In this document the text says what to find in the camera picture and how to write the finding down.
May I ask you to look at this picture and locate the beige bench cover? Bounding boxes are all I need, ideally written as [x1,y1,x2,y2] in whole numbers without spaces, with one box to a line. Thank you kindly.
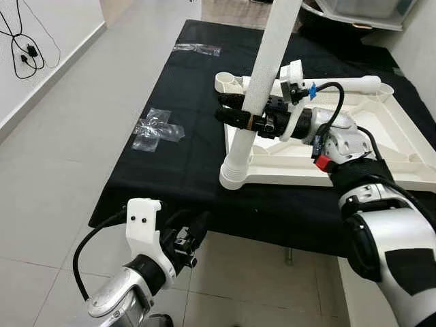
[201,0,273,28]

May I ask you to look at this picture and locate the black power adapter with cable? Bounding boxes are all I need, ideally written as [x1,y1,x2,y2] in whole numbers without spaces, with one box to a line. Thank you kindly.
[0,0,63,81]

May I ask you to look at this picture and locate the clear plastic storage box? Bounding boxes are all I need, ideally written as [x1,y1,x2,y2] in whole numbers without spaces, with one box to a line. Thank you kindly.
[320,0,418,31]

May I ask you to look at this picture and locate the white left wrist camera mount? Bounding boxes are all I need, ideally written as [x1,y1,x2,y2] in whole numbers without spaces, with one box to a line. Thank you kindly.
[125,198,166,268]

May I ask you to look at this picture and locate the black wok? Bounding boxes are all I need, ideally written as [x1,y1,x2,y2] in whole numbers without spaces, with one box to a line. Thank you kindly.
[300,0,403,42]

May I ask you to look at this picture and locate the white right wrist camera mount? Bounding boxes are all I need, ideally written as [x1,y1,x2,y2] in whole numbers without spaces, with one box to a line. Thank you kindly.
[278,59,315,140]

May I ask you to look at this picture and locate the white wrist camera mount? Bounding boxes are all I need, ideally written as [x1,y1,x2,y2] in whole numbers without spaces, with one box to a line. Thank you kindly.
[125,198,166,268]
[278,59,315,140]

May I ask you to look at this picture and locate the white plastic table top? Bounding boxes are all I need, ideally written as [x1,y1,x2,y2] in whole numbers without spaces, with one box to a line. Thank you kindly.
[215,72,436,193]

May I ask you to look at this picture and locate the crossed clear tape strips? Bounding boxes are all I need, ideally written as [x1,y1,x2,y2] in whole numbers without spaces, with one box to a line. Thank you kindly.
[131,108,186,152]

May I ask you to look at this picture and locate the black table cloth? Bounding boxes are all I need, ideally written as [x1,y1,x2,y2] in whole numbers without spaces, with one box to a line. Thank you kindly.
[89,19,436,258]

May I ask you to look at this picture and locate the black left robot foot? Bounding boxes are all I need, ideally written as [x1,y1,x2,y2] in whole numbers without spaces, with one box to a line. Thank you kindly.
[146,313,174,327]

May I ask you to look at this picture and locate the long clear tape strip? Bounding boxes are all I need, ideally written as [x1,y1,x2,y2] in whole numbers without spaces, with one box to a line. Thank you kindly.
[172,43,222,57]

